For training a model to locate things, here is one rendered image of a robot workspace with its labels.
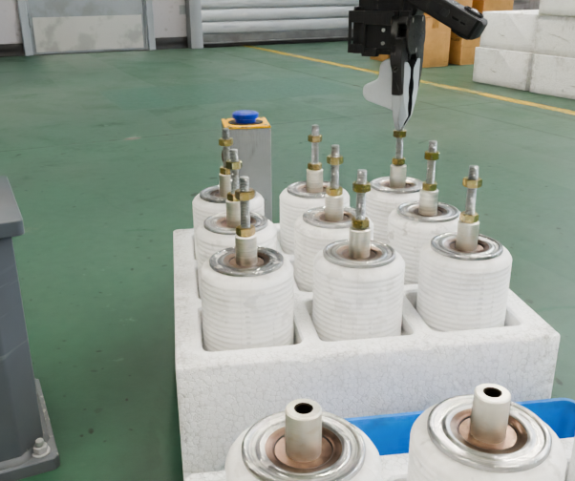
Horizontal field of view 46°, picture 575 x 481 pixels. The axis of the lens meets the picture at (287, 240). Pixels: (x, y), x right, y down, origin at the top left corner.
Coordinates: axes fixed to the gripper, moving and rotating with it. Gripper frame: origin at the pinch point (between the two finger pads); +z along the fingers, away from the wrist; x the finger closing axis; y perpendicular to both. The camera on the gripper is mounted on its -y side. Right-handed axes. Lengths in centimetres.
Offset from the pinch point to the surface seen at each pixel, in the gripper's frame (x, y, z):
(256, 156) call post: -0.1, 23.3, 7.7
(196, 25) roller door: -389, 306, 16
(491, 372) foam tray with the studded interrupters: 24.6, -18.7, 20.2
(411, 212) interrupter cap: 10.8, -4.9, 9.1
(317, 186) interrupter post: 7.8, 9.2, 8.5
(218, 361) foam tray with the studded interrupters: 40.8, 3.9, 16.5
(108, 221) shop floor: -24, 77, 35
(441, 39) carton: -350, 93, 18
